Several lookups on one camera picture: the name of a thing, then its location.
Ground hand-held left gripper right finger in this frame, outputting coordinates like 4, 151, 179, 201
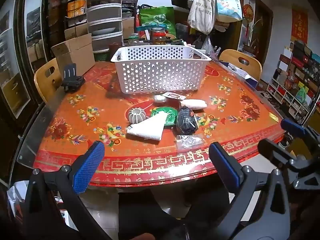
208, 142, 292, 240

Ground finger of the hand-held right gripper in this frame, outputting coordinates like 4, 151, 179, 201
280, 119, 320, 155
257, 138, 320, 190

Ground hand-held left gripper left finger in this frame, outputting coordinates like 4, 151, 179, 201
23, 141, 111, 240

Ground white towel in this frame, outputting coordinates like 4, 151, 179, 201
180, 99, 208, 111

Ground green plastic packet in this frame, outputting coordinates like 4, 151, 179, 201
150, 106, 178, 126

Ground white perforated plastic basket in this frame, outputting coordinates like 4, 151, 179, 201
111, 45, 212, 93

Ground small clear plastic bag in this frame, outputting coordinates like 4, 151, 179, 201
176, 134, 204, 150

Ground shelf of assorted boxes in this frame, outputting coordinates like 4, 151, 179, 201
260, 40, 320, 124

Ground black plastic bag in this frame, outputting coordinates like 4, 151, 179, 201
176, 106, 198, 135

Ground blue and white box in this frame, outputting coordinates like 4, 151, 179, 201
244, 76, 259, 89

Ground grey ribbed round holder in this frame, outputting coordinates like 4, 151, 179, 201
126, 107, 150, 124

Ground white folded tissue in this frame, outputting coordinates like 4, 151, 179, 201
127, 111, 168, 141

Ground white plastic bag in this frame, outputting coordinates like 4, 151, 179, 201
7, 180, 30, 207

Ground wooden chair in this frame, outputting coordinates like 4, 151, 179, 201
34, 58, 63, 103
219, 49, 262, 81

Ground red and white packet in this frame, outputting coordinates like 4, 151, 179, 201
161, 92, 187, 101

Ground black folding phone stand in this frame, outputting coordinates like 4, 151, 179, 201
61, 63, 85, 92

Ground dark framed plant painting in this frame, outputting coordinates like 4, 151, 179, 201
246, 0, 273, 63

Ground brown cardboard box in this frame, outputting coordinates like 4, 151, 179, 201
51, 33, 96, 77

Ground dark brown canister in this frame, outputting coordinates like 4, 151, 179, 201
109, 42, 123, 59

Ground red hanging ornament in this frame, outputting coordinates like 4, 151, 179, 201
243, 4, 254, 38

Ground blue printed paper bag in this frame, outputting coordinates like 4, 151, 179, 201
214, 0, 243, 22

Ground framed landscape picture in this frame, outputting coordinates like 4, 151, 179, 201
26, 6, 48, 63

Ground large glass jar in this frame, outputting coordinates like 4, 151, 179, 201
149, 27, 167, 44

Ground beige canvas tote bag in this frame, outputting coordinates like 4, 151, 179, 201
187, 0, 216, 35

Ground grey stacked plastic drawers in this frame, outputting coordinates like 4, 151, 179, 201
86, 0, 124, 53

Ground orange box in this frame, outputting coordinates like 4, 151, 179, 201
67, 0, 87, 18

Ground green shopping bag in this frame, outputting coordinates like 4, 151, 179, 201
139, 5, 177, 34

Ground red wall poster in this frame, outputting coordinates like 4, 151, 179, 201
290, 8, 309, 44

